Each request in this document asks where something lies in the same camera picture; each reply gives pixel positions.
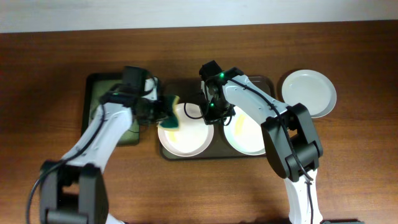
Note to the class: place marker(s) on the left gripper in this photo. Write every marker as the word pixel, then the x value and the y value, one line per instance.
pixel 161 114

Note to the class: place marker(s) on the pink plate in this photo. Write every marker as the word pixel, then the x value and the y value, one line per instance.
pixel 191 137

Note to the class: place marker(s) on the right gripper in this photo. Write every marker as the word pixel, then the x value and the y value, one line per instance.
pixel 211 119

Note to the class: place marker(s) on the white green-tinted plate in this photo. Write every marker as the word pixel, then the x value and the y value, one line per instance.
pixel 244 134

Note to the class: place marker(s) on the large brown serving tray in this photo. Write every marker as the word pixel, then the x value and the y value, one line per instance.
pixel 219 147

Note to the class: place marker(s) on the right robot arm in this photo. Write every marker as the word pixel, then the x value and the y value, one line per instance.
pixel 291 141

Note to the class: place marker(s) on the green and yellow sponge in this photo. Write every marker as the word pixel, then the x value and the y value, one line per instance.
pixel 169 119

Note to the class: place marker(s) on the pale blue plate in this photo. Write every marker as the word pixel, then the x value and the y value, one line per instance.
pixel 312 89

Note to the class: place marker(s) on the small black water tray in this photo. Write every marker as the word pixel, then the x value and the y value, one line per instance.
pixel 97 84

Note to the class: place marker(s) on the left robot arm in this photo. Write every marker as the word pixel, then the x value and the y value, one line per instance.
pixel 72 190

